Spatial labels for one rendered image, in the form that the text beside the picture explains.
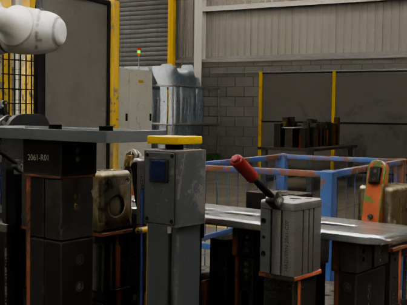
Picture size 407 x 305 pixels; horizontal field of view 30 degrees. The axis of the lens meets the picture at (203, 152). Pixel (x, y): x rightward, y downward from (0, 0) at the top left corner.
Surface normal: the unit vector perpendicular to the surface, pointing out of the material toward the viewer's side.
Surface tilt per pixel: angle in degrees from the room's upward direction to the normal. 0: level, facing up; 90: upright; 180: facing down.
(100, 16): 90
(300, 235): 90
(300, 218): 90
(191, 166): 90
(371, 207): 78
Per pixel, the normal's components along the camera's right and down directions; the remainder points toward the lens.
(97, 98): 0.90, 0.04
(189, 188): 0.78, 0.04
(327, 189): -0.51, 0.04
